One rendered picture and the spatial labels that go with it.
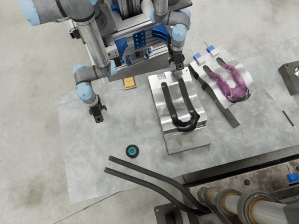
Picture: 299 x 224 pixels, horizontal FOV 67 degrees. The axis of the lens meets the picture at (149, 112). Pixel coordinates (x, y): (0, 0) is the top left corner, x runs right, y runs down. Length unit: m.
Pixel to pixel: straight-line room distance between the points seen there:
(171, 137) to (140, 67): 1.07
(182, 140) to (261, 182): 0.52
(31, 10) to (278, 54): 1.49
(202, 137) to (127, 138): 0.45
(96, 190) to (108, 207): 0.83
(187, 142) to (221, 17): 1.89
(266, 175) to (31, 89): 2.31
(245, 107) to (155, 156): 0.61
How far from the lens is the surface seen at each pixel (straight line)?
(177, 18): 1.32
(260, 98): 1.49
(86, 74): 1.19
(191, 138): 1.37
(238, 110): 1.42
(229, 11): 3.00
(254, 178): 1.52
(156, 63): 2.27
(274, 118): 1.62
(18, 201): 2.55
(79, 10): 0.95
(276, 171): 1.57
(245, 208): 0.69
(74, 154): 1.49
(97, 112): 1.29
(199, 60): 1.53
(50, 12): 0.95
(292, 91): 1.69
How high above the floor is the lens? 2.19
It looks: 73 degrees down
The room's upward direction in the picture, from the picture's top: 7 degrees counter-clockwise
